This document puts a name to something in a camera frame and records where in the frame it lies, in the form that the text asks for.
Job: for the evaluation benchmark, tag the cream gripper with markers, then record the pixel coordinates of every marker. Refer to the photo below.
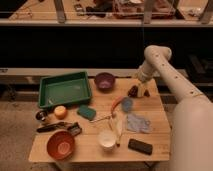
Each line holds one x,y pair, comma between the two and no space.
142,87

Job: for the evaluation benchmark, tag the dark red grape bunch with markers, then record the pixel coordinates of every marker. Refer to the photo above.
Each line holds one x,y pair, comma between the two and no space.
133,92

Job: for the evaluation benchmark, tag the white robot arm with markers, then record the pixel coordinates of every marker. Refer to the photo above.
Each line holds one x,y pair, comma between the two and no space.
191,146

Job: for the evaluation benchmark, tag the purple bowl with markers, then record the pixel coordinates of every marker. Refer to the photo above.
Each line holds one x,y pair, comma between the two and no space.
104,81

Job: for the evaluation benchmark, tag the red bowl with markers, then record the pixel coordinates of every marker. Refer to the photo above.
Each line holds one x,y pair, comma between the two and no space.
60,145

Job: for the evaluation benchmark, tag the orange carrot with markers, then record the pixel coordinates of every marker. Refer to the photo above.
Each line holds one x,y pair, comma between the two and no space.
115,103

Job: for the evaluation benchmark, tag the light blue cloth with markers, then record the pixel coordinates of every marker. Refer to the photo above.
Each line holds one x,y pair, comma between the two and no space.
138,124

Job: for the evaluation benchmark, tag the wooden spoon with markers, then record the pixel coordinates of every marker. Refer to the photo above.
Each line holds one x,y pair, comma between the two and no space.
100,119

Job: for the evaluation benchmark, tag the yellow banana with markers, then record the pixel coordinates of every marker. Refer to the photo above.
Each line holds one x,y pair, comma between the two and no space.
114,129

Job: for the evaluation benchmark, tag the black phone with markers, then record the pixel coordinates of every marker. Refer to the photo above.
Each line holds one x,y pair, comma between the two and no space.
140,146

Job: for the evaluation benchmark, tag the green sponge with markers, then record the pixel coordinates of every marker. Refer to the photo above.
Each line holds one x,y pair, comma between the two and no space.
86,112

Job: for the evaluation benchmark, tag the white cup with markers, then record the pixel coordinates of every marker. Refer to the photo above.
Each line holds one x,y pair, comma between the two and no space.
107,139

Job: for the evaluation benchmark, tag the black stapler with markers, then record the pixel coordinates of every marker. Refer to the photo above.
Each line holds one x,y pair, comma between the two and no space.
75,129

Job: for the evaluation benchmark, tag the green plastic tray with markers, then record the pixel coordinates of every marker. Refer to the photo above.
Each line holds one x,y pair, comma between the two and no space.
68,89

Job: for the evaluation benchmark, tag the yellow round fruit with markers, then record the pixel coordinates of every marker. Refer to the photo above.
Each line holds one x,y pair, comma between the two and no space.
60,112

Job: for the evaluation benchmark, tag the small metal cup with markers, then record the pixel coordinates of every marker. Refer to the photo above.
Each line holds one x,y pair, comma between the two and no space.
42,115

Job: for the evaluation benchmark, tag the black handled tool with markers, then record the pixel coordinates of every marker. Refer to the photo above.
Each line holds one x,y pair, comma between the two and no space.
53,127

